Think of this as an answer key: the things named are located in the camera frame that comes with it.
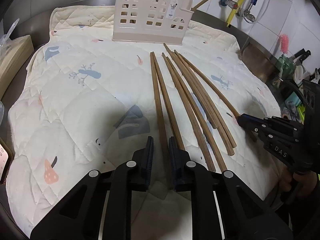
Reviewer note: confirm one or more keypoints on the bagged beige paper stack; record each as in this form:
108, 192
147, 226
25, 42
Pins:
14, 53

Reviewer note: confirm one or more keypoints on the brown wooden chopstick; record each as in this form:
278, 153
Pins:
229, 148
194, 123
213, 87
161, 124
210, 102
169, 108
200, 118
209, 113

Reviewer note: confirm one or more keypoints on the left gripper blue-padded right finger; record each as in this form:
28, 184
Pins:
222, 205

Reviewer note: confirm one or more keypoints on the beige plastic utensil holder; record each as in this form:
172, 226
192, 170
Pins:
153, 21

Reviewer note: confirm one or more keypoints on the stainless steel pot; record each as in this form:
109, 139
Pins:
257, 62

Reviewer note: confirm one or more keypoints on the green glass jar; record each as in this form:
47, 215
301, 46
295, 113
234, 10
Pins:
285, 67

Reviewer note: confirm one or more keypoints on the pink bottle brush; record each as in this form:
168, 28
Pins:
284, 43

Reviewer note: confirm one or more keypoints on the person's right hand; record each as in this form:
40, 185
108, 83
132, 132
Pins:
293, 185

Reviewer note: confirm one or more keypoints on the black-handled kitchen knife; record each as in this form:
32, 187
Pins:
301, 56

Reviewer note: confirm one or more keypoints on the cream quilted patterned mat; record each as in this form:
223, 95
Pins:
88, 103

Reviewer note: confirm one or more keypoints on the metal angle valve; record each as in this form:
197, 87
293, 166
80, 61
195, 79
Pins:
229, 3
248, 17

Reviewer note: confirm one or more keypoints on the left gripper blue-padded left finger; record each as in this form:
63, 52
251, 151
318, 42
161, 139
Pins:
99, 205

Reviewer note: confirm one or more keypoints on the smartphone with lit screen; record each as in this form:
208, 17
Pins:
4, 163

